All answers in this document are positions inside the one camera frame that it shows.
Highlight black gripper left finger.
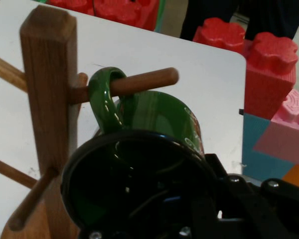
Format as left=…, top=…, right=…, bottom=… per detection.
left=190, top=196, right=224, bottom=239

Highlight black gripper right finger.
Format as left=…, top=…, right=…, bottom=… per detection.
left=205, top=153, right=299, bottom=239

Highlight green enamel mug white lettering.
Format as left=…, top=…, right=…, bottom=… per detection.
left=60, top=66, right=216, bottom=239

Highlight teal foam block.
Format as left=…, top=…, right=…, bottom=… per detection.
left=241, top=113, right=298, bottom=180

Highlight pink foam block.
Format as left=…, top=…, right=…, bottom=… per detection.
left=253, top=89, right=299, bottom=167

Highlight wooden mug tree stand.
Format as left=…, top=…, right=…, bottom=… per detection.
left=0, top=4, right=179, bottom=239

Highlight person legs dark trousers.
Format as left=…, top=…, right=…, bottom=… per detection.
left=180, top=0, right=299, bottom=41

